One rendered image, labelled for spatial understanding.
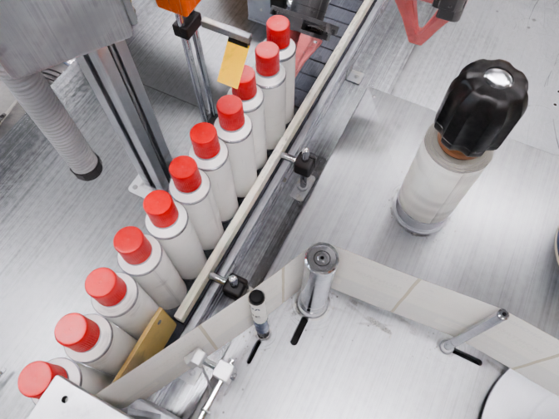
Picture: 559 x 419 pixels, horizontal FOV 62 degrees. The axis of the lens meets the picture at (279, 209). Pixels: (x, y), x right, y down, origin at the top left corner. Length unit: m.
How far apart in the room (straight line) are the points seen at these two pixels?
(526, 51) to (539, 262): 0.49
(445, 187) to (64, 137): 0.45
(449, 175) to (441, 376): 0.27
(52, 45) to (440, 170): 0.44
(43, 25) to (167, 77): 0.64
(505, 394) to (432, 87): 0.57
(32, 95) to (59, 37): 0.11
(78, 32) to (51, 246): 0.53
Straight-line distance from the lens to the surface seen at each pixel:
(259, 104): 0.65
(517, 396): 0.72
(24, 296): 0.84
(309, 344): 0.67
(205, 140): 0.56
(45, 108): 0.48
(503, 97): 0.52
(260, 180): 0.72
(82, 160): 0.55
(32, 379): 0.52
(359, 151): 0.80
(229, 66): 0.62
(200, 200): 0.57
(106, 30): 0.38
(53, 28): 0.37
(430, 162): 0.61
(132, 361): 0.60
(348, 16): 1.02
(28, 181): 0.94
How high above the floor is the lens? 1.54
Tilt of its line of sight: 64 degrees down
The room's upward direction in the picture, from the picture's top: 1 degrees counter-clockwise
